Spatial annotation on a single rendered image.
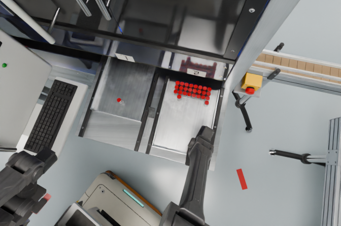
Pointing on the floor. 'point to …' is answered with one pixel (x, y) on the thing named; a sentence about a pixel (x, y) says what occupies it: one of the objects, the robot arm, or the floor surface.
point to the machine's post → (271, 20)
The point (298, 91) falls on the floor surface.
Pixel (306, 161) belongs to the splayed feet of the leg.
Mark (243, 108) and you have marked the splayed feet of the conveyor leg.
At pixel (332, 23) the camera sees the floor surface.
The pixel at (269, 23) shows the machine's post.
